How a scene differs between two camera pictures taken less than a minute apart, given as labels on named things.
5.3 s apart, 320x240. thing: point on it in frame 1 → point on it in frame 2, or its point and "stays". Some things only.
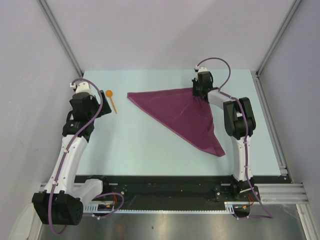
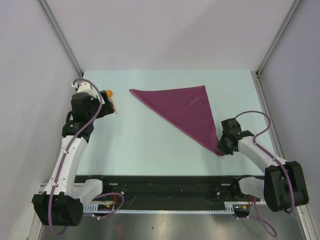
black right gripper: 195,82 → 221,149
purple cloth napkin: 188,116 stays
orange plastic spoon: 109,93 stays
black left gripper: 105,108 stays
